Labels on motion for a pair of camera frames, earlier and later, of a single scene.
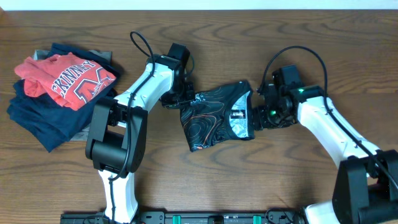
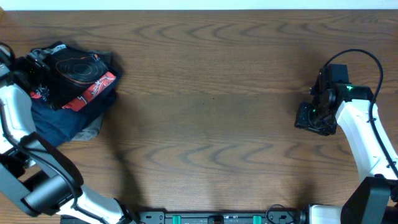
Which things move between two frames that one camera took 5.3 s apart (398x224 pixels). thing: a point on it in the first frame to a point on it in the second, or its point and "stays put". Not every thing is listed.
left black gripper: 175,102 to 23,62
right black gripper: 261,121 to 302,121
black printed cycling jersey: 222,114 to 69,71
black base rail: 275,217 stays put
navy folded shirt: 43,121 stays put
